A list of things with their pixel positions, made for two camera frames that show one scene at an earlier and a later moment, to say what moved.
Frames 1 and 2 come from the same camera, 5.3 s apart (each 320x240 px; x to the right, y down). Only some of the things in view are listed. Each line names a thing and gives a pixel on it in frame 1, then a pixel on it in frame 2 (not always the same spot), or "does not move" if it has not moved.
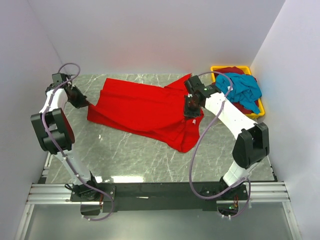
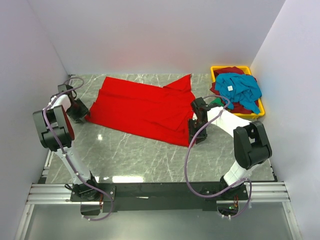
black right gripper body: [190, 109] to [193, 125]
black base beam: [174, 196] does not move
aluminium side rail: [43, 177] does not move
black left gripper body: [77, 99] to [77, 110]
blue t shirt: [246, 90] does not move
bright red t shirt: [154, 111] does not move
